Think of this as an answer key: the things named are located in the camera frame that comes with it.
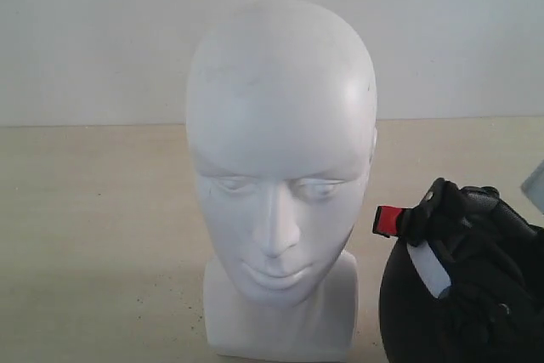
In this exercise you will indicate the black helmet with tinted visor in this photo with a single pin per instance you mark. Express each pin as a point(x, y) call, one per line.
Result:
point(463, 281)

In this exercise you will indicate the white mannequin head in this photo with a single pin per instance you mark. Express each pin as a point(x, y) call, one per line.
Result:
point(281, 125)

